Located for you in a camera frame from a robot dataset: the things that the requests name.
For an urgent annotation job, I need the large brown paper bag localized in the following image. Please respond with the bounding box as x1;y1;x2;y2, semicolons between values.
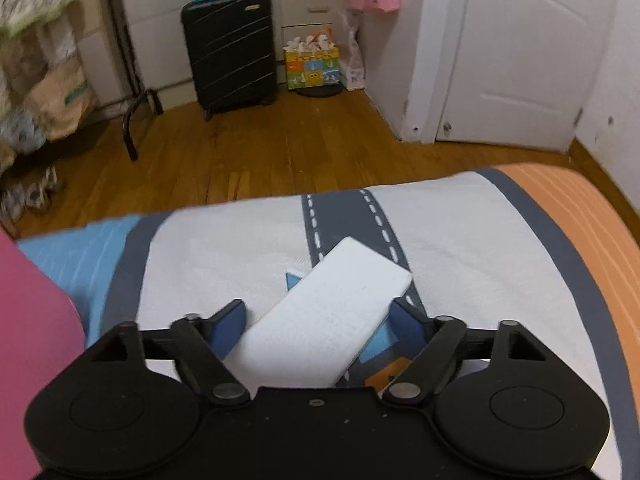
22;55;98;141

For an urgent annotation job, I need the pink cardboard box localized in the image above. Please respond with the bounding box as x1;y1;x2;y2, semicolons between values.
0;232;86;480

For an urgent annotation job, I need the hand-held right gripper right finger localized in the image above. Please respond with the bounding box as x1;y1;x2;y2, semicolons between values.
382;297;548;407

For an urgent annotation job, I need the colourful gift bag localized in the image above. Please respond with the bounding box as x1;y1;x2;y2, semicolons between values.
285;30;342;92

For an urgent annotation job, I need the black suitcase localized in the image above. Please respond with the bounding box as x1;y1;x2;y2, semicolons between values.
181;0;277;121

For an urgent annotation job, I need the striped bed sheet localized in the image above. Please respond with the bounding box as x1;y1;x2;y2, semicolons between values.
15;162;640;480

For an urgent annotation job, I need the light wooden wardrobe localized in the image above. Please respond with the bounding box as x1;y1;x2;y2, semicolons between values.
107;0;361;108

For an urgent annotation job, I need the white power bank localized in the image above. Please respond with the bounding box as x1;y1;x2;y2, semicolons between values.
234;236;414;389

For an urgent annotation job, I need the patterned shopping bag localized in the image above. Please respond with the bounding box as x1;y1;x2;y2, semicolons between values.
0;110;41;153

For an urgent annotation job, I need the black clothes rack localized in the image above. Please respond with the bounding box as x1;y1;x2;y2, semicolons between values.
102;0;163;161

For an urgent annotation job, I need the white door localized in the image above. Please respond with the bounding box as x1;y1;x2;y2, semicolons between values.
435;0;623;153

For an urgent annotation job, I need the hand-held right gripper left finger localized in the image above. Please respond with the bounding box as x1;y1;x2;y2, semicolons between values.
87;299;251;407

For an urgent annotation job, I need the white plastic bag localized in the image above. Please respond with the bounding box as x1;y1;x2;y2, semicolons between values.
342;10;366;92

